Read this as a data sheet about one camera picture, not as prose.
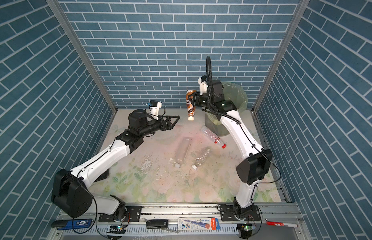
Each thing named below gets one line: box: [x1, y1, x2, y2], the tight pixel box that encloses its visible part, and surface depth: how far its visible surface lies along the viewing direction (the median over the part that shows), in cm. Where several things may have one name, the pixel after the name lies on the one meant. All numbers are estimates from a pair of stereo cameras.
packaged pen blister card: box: [177, 217, 221, 231], surface depth 72 cm
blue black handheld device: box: [51, 219, 93, 230], surface depth 70 cm
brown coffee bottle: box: [186, 89, 197, 121], surface depth 79 cm
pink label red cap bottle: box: [200, 126, 227, 149], surface depth 102 cm
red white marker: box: [266, 221, 298, 228], surface depth 72 cm
